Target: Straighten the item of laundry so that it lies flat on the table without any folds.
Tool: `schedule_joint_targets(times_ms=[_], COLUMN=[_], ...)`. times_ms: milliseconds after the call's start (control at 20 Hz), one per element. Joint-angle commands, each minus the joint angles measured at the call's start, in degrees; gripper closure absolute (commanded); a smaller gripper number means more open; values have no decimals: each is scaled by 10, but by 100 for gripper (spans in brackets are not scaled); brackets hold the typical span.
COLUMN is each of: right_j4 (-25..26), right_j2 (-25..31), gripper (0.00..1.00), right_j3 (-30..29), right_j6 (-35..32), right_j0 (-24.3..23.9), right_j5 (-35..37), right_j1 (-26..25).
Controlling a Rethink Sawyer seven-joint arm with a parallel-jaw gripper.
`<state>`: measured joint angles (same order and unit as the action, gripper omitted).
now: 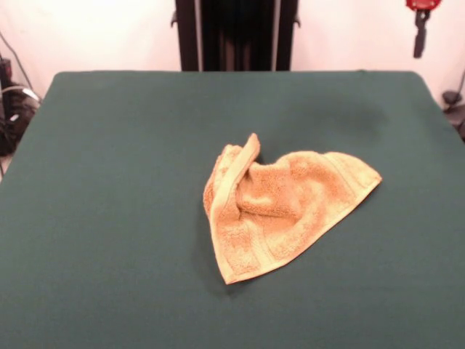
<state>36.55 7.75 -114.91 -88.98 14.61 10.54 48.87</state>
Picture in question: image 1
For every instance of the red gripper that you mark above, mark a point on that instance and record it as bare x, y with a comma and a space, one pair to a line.
421, 4

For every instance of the black rounded device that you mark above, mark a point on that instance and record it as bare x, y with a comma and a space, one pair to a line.
451, 98

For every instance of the tan terry towel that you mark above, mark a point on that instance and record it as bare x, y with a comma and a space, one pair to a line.
290, 196

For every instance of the dark green table cloth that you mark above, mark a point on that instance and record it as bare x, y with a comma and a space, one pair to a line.
109, 218

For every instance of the black plug adapter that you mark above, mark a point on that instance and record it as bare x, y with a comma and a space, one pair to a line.
5, 69

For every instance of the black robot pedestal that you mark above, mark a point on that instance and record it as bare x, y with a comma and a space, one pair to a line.
236, 36

